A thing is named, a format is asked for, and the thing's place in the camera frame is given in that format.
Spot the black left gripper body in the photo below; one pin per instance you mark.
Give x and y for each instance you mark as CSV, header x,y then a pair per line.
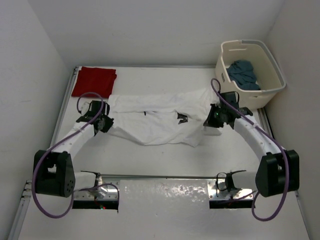
x,y
106,123

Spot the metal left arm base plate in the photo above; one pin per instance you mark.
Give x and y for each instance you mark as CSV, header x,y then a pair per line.
x,y
107,189

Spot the cream plastic laundry basket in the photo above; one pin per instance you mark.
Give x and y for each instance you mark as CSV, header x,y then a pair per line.
x,y
266,69

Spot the red polo t shirt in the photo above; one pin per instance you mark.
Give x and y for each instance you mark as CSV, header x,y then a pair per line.
x,y
93,79

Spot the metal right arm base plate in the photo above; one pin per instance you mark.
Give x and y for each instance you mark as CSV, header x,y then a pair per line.
x,y
216,192

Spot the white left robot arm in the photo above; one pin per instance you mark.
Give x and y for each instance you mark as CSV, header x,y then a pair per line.
x,y
53,170

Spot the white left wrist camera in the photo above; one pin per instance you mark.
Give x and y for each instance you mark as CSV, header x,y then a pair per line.
x,y
83,106

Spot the white t shirt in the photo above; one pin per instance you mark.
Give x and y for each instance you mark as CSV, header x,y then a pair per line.
x,y
168,118

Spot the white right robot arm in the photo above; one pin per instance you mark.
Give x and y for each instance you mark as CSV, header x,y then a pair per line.
x,y
277,166

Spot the blue garment in basket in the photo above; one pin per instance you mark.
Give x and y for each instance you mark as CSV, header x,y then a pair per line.
x,y
242,73

